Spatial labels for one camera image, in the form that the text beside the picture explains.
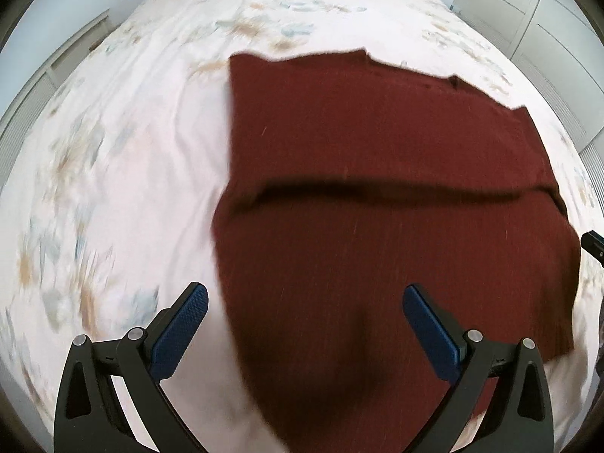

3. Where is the dark red knitted sweater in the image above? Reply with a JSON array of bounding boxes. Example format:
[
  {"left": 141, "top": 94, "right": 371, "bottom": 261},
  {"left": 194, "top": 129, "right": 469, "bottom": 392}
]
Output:
[{"left": 213, "top": 51, "right": 581, "bottom": 452}]

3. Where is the white floral bed sheet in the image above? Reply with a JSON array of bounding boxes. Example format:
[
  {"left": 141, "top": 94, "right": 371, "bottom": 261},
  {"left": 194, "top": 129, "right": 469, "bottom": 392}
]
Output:
[{"left": 1, "top": 0, "right": 603, "bottom": 452}]

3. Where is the white wardrobe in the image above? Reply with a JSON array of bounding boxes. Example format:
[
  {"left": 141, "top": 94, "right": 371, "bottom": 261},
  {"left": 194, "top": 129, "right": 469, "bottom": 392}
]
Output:
[{"left": 452, "top": 0, "right": 604, "bottom": 153}]

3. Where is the white radiator cover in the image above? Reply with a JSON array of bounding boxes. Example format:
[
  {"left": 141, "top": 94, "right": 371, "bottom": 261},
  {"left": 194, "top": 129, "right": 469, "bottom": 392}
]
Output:
[{"left": 1, "top": 10, "right": 112, "bottom": 186}]

